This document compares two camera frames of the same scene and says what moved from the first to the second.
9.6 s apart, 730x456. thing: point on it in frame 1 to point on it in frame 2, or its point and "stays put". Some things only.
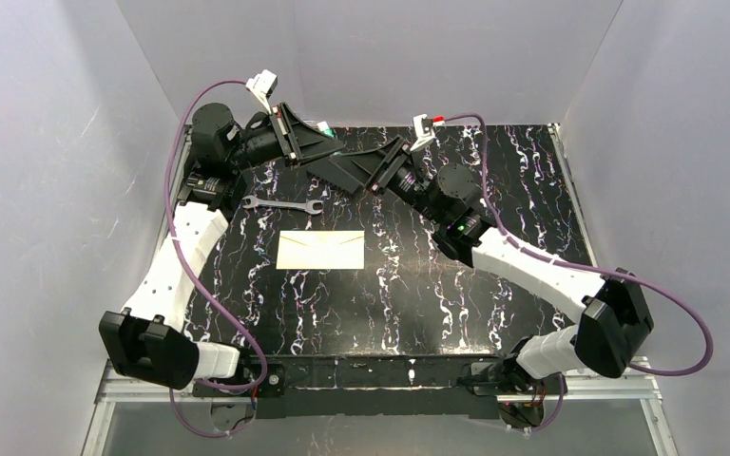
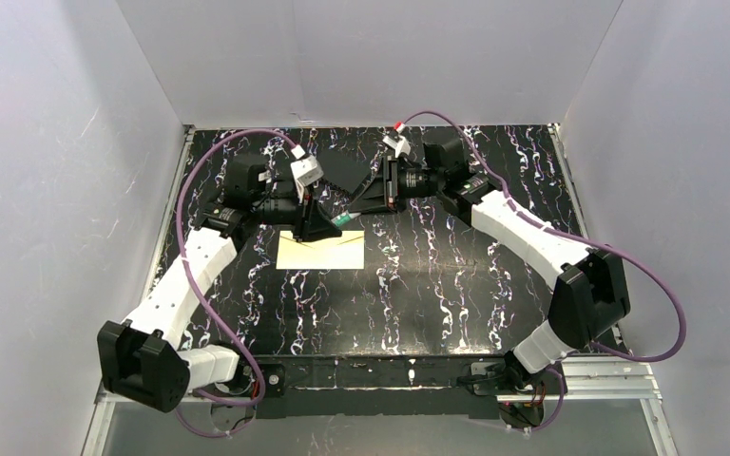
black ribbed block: [342, 172] stays put
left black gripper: [282, 133] to [305, 214]
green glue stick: [323, 126] to [340, 219]
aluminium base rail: [634, 381] stays put
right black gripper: [387, 170] to [390, 186]
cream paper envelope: [320, 249] stays put
